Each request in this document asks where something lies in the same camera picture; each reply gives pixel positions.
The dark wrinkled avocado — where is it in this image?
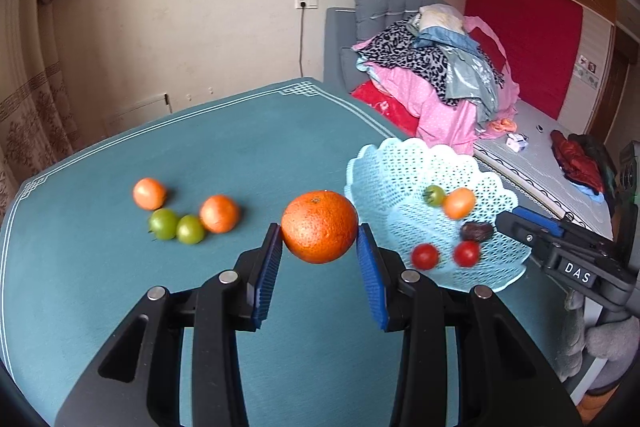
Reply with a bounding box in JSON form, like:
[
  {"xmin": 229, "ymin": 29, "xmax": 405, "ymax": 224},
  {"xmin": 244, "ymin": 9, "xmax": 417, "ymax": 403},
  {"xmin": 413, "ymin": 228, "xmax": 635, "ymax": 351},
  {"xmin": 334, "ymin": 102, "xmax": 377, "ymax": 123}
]
[{"xmin": 460, "ymin": 222, "xmax": 496, "ymax": 243}]

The black power cable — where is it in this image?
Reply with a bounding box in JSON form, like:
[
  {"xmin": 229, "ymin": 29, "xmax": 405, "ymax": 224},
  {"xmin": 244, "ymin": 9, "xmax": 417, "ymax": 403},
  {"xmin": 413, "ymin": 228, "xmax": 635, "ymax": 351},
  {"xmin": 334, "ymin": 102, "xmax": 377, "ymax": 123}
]
[{"xmin": 298, "ymin": 7, "xmax": 307, "ymax": 78}]

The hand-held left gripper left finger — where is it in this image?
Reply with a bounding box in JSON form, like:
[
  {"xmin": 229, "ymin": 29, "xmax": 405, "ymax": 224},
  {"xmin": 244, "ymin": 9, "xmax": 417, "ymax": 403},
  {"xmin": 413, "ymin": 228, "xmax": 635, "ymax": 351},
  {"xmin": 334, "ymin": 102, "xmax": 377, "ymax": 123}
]
[{"xmin": 54, "ymin": 222, "xmax": 284, "ymax": 427}]

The red padded wall panel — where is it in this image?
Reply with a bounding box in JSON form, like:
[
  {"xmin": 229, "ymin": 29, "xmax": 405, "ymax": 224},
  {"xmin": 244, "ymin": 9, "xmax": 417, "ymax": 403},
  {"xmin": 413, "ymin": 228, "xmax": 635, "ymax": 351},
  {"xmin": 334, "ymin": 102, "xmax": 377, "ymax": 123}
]
[{"xmin": 462, "ymin": 0, "xmax": 585, "ymax": 120}]

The grey tufted cushion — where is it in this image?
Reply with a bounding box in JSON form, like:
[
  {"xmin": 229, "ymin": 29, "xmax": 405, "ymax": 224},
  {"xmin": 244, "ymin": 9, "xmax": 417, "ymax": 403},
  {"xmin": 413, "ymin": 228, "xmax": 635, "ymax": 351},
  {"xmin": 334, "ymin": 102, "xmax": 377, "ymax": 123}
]
[{"xmin": 354, "ymin": 0, "xmax": 453, "ymax": 45}]

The orange cloth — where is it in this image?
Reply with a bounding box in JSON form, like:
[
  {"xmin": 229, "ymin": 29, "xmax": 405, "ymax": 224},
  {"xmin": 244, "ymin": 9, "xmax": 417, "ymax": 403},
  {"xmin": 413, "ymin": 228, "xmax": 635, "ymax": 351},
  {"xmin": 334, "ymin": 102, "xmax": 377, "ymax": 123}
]
[{"xmin": 487, "ymin": 117, "xmax": 518, "ymax": 135}]

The shiny grey-blue garment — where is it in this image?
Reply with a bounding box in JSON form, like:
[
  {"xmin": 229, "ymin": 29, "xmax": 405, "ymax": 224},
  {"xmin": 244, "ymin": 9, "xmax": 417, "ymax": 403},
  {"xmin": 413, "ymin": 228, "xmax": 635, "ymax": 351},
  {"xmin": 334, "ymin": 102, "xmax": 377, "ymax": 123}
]
[{"xmin": 440, "ymin": 47, "xmax": 501, "ymax": 128}]

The red tomato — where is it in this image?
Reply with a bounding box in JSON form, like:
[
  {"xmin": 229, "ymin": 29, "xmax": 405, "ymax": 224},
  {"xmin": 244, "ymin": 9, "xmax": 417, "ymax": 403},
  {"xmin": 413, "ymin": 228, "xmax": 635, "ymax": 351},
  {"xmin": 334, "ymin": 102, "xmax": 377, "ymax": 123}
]
[
  {"xmin": 453, "ymin": 240, "xmax": 482, "ymax": 268},
  {"xmin": 411, "ymin": 243, "xmax": 441, "ymax": 270}
]

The orange mandarin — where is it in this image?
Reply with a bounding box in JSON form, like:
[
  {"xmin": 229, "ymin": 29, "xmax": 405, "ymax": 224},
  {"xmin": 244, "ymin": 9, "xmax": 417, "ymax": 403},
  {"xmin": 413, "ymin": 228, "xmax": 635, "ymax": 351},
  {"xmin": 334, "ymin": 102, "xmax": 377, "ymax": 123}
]
[
  {"xmin": 132, "ymin": 177, "xmax": 167, "ymax": 211},
  {"xmin": 199, "ymin": 194, "xmax": 241, "ymax": 235},
  {"xmin": 442, "ymin": 187, "xmax": 477, "ymax": 221}
]

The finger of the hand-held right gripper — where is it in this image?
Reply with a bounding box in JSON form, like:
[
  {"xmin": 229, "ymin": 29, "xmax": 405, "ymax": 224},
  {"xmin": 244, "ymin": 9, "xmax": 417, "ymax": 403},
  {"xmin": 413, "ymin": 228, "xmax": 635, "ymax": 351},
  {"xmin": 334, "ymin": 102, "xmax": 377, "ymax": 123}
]
[
  {"xmin": 495, "ymin": 210, "xmax": 566, "ymax": 265},
  {"xmin": 515, "ymin": 206, "xmax": 576, "ymax": 238}
]

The blue denim garment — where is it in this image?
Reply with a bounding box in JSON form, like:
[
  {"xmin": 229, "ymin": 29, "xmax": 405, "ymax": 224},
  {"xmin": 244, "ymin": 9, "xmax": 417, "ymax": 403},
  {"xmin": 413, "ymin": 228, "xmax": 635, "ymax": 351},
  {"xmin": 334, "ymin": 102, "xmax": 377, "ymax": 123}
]
[{"xmin": 412, "ymin": 24, "xmax": 483, "ymax": 58}]

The pile of clothes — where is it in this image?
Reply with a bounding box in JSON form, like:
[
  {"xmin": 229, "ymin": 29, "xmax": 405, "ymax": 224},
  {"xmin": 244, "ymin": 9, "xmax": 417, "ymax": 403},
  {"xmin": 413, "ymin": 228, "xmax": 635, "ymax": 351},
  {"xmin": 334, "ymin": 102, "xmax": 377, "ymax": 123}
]
[
  {"xmin": 362, "ymin": 14, "xmax": 521, "ymax": 155},
  {"xmin": 351, "ymin": 22, "xmax": 506, "ymax": 105}
]

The large rough orange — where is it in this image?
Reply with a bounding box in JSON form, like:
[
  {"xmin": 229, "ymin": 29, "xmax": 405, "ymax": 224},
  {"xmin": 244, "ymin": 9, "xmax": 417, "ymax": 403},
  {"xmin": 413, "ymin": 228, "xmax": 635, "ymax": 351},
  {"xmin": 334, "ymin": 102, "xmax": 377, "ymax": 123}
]
[{"xmin": 280, "ymin": 190, "xmax": 359, "ymax": 265}]

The wooden door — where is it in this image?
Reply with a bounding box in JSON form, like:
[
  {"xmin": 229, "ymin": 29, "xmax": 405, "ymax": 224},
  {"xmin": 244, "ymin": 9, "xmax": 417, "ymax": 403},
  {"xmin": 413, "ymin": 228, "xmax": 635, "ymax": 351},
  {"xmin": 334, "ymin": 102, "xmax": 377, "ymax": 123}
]
[{"xmin": 585, "ymin": 27, "xmax": 636, "ymax": 148}]

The light blue plastic basket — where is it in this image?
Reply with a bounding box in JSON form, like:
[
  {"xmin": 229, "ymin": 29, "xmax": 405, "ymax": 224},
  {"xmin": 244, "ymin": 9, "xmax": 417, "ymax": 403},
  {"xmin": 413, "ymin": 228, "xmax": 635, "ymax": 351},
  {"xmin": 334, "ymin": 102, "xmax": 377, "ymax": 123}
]
[{"xmin": 345, "ymin": 137, "xmax": 532, "ymax": 293}]

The grey fleece cloth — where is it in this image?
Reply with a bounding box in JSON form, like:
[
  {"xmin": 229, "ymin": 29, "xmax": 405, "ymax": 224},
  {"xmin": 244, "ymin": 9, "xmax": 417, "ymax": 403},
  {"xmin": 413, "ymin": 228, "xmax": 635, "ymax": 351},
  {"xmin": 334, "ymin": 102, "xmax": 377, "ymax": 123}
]
[{"xmin": 555, "ymin": 292, "xmax": 587, "ymax": 383}]

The beige patterned curtain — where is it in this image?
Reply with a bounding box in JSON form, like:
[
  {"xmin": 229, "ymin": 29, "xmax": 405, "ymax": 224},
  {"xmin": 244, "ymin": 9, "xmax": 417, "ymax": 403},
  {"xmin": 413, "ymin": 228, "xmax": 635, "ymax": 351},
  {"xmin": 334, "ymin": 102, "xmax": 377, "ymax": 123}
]
[{"xmin": 0, "ymin": 0, "xmax": 86, "ymax": 228}]

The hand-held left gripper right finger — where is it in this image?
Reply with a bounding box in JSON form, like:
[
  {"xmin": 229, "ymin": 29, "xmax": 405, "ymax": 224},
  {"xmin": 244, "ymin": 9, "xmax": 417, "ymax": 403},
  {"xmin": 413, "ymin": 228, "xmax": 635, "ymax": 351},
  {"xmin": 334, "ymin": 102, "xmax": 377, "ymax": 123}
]
[{"xmin": 356, "ymin": 222, "xmax": 583, "ymax": 427}]

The cream cloth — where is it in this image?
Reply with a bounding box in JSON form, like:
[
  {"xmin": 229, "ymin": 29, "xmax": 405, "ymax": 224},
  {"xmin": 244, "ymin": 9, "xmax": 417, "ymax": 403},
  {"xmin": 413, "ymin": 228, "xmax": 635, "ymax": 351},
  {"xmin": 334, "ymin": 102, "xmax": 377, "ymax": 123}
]
[{"xmin": 417, "ymin": 4, "xmax": 468, "ymax": 35}]

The dark jacket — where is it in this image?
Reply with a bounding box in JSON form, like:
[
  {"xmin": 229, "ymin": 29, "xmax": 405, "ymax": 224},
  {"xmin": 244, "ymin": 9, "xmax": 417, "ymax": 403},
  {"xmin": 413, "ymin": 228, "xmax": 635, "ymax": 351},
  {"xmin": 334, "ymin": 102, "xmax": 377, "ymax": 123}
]
[{"xmin": 567, "ymin": 133, "xmax": 618, "ymax": 188}]

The red jacket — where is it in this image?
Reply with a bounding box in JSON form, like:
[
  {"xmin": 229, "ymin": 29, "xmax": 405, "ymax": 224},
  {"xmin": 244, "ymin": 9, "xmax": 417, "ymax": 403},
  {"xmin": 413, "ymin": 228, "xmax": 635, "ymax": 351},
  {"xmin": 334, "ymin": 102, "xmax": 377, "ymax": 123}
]
[{"xmin": 550, "ymin": 129, "xmax": 606, "ymax": 195}]

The red blanket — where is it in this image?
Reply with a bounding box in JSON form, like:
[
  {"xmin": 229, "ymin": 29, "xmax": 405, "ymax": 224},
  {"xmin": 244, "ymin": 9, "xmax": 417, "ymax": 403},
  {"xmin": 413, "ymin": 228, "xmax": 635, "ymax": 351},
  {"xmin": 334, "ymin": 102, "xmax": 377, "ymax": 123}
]
[{"xmin": 350, "ymin": 81, "xmax": 421, "ymax": 138}]

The green reddish tomato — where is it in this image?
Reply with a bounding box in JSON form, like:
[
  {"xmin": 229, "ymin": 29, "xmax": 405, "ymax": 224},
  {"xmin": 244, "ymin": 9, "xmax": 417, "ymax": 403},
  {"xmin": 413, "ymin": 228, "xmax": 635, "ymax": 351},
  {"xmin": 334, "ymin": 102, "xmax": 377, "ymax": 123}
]
[{"xmin": 423, "ymin": 185, "xmax": 447, "ymax": 208}]

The grey bed headboard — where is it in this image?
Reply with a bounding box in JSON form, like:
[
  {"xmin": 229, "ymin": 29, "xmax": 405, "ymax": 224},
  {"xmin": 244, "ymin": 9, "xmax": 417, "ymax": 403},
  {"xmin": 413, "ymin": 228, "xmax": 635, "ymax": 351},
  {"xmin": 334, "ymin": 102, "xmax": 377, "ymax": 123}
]
[{"xmin": 324, "ymin": 7, "xmax": 362, "ymax": 95}]

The grey mattress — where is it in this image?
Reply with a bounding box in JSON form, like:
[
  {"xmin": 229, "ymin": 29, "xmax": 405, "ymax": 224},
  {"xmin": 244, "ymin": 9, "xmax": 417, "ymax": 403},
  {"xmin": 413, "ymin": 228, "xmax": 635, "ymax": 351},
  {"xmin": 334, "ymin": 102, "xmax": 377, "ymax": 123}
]
[{"xmin": 472, "ymin": 99, "xmax": 613, "ymax": 240}]

